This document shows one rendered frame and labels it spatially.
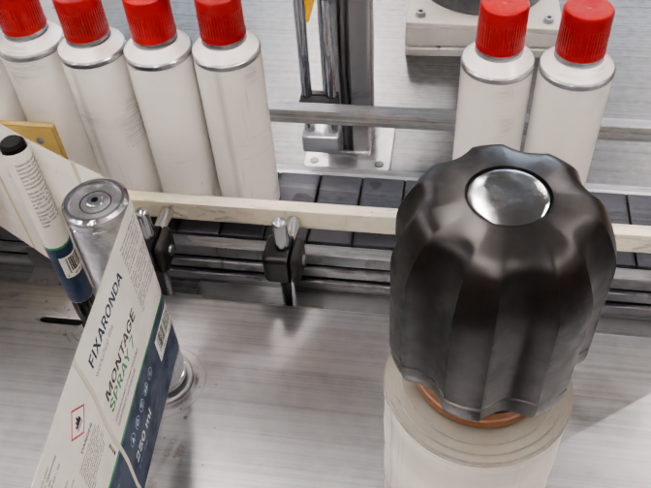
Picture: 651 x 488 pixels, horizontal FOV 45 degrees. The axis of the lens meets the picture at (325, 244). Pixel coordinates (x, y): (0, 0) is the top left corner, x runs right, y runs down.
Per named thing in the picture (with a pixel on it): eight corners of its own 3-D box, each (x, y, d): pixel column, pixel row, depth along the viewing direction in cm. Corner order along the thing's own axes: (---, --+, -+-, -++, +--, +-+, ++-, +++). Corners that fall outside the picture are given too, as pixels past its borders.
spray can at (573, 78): (511, 243, 65) (549, 27, 50) (511, 198, 69) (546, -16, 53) (575, 248, 64) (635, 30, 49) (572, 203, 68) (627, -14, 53)
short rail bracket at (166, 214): (149, 317, 68) (114, 222, 59) (170, 262, 72) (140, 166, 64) (185, 320, 68) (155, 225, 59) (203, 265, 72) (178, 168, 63)
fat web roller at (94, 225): (124, 404, 57) (40, 226, 43) (142, 351, 60) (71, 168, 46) (184, 410, 56) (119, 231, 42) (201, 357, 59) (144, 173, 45)
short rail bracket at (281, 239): (271, 328, 67) (255, 232, 58) (278, 301, 69) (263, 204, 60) (309, 331, 66) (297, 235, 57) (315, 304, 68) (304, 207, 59)
